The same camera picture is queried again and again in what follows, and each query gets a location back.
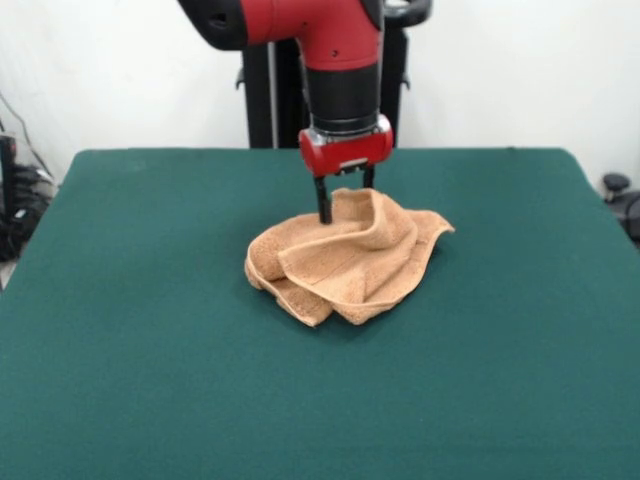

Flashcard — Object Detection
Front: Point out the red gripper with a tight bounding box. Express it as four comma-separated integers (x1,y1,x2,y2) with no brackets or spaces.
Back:
298,114,395,225

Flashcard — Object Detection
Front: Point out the tan terry towel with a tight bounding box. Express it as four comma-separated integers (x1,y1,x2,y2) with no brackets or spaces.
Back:
243,187,456,328

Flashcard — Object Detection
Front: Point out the dark green table cloth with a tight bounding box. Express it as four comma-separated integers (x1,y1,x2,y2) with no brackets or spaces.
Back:
0,147,640,480

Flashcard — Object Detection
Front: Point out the grey office chair base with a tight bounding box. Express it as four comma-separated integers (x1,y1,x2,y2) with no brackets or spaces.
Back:
601,172,640,236

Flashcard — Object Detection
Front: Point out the black computer tower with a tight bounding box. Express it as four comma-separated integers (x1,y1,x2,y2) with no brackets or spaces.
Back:
0,133,17,221

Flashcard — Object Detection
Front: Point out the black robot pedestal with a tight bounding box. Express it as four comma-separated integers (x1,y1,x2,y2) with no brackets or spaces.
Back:
234,0,432,150

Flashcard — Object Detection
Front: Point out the black cable pile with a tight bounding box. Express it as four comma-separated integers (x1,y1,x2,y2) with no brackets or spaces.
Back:
0,164,60,262

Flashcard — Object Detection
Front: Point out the grey wall cable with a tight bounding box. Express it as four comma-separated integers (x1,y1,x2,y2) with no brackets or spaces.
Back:
0,92,56,181

